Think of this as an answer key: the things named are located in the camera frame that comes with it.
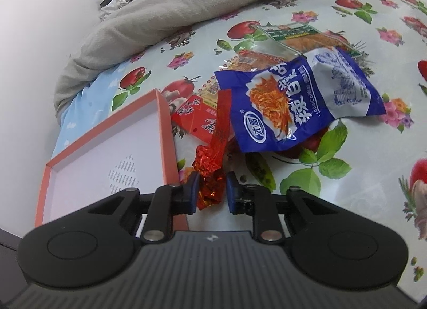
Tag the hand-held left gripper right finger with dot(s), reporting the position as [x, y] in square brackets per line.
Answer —
[232, 195]

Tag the red square snack packet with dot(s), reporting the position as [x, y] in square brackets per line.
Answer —
[193, 119]

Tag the red foil candy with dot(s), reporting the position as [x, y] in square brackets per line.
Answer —
[210, 182]

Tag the fruit printed cloth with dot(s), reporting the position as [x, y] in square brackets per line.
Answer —
[350, 129]

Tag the red strip snack packet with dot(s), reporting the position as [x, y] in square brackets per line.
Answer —
[220, 122]

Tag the green label snack packet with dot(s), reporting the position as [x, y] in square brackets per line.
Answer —
[310, 37]

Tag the orange box lid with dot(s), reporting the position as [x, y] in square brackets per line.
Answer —
[100, 155]

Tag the clear red label snack packet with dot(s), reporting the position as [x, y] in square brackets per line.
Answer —
[253, 60]

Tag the blue snack packet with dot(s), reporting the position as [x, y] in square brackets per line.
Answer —
[300, 95]

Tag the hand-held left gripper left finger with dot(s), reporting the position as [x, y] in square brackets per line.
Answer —
[193, 194]

